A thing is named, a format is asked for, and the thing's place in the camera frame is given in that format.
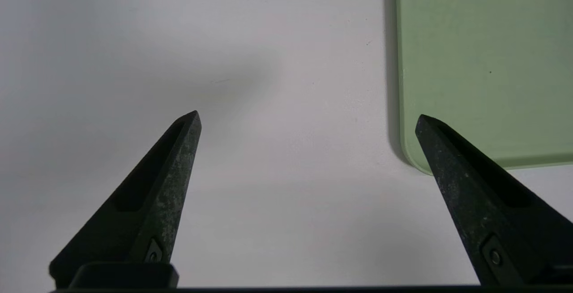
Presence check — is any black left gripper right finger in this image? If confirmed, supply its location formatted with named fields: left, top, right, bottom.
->
left=415, top=115, right=573, bottom=290

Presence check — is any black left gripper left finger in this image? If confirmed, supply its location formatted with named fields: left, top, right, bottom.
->
left=48, top=111, right=202, bottom=290

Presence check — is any light green plastic tray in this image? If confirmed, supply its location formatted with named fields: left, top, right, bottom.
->
left=395, top=0, right=573, bottom=176

